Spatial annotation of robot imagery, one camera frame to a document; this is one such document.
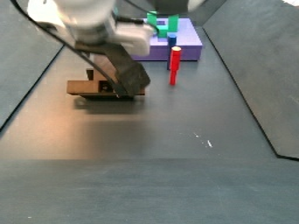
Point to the green U-shaped block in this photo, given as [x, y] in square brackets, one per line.
[165, 26]

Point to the red peg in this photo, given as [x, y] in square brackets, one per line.
[176, 63]

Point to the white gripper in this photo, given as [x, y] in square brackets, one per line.
[90, 22]

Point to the blue peg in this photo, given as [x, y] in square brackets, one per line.
[172, 42]

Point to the purple base block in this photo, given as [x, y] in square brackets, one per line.
[188, 40]

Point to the brown T-shaped block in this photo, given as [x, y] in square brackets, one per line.
[126, 73]

